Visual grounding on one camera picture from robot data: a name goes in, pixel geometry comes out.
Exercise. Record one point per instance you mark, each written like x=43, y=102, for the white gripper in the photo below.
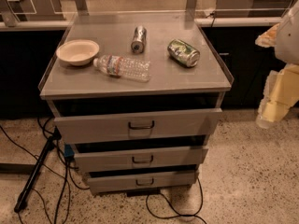
x=288, y=39

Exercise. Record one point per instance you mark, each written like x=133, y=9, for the grey drawer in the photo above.
x=129, y=126
x=140, y=158
x=143, y=181

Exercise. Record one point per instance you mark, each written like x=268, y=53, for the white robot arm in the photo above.
x=284, y=38

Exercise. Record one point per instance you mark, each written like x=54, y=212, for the grey top drawer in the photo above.
x=129, y=126

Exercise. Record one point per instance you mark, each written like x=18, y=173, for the grey drawer cabinet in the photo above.
x=136, y=96

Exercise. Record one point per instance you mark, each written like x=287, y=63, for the grey bottom drawer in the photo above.
x=143, y=181

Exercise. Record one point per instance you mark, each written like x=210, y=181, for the green soda can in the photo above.
x=183, y=53

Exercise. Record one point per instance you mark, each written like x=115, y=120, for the clear plastic water bottle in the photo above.
x=121, y=67

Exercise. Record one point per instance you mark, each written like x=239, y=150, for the silver soda can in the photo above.
x=139, y=39

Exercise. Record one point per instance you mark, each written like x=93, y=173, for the white paper bowl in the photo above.
x=77, y=52

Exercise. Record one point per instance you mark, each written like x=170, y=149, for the blue box behind cabinet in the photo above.
x=68, y=152

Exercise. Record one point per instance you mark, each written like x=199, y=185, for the black pole on floor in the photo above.
x=22, y=199

